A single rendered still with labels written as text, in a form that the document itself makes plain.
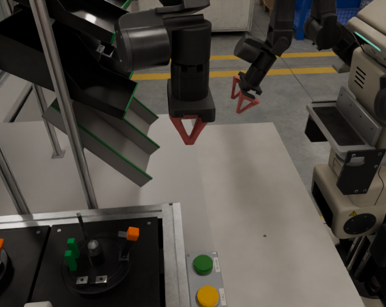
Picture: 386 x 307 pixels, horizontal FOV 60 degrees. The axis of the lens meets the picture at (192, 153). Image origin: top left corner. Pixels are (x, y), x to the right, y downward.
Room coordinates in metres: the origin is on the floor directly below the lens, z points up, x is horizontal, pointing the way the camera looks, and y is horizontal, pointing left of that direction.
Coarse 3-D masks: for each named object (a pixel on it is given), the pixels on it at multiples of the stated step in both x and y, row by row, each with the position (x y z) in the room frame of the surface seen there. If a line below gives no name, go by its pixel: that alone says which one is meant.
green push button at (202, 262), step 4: (200, 256) 0.41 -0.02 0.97; (204, 256) 0.41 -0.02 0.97; (208, 256) 0.41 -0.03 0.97; (196, 260) 0.40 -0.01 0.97; (200, 260) 0.40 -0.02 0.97; (204, 260) 0.40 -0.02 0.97; (208, 260) 0.40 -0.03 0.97; (196, 264) 0.39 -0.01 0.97; (200, 264) 0.39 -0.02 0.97; (204, 264) 0.39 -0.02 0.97; (208, 264) 0.39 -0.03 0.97; (212, 264) 0.39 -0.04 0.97; (196, 268) 0.38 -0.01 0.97; (200, 268) 0.38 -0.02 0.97; (204, 268) 0.38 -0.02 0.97; (208, 268) 0.38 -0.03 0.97; (200, 272) 0.38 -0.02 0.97; (204, 272) 0.38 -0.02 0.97; (208, 272) 0.38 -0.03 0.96
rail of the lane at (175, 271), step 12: (168, 204) 0.57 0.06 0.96; (168, 216) 0.53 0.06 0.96; (180, 216) 0.53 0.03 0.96; (168, 228) 0.49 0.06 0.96; (180, 228) 0.49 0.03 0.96; (168, 240) 0.46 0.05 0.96; (180, 240) 0.46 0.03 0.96; (168, 252) 0.43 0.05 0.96; (180, 252) 0.43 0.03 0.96; (168, 264) 0.40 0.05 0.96; (180, 264) 0.40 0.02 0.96; (168, 276) 0.37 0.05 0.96; (180, 276) 0.37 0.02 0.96; (168, 288) 0.35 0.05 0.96; (180, 288) 0.35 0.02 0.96; (168, 300) 0.32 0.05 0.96; (180, 300) 0.32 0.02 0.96
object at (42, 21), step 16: (32, 0) 0.57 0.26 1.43; (48, 16) 0.59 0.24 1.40; (48, 32) 0.57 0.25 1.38; (48, 48) 0.58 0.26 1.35; (48, 64) 0.57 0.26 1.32; (64, 80) 0.59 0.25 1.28; (64, 96) 0.57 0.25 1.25; (64, 112) 0.57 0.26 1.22; (48, 128) 0.88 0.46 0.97; (80, 144) 0.59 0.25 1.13; (0, 160) 0.56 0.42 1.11; (80, 160) 0.57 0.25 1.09; (80, 176) 0.57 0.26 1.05; (16, 192) 0.56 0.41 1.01; (16, 208) 0.56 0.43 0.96; (96, 208) 0.58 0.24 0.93
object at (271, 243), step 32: (224, 128) 1.05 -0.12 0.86; (256, 128) 1.05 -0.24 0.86; (224, 160) 0.86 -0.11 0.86; (256, 160) 0.86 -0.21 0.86; (288, 160) 0.86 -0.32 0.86; (224, 192) 0.71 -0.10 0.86; (256, 192) 0.71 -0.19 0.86; (288, 192) 0.71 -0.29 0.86; (224, 224) 0.59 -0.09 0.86; (256, 224) 0.59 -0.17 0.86; (288, 224) 0.59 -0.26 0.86; (320, 224) 0.59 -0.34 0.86; (224, 256) 0.49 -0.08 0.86; (256, 256) 0.49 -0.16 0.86; (288, 256) 0.49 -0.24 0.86; (320, 256) 0.49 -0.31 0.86; (224, 288) 0.40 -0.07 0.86; (256, 288) 0.40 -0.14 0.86; (288, 288) 0.40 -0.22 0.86; (320, 288) 0.40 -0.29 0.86; (352, 288) 0.40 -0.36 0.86
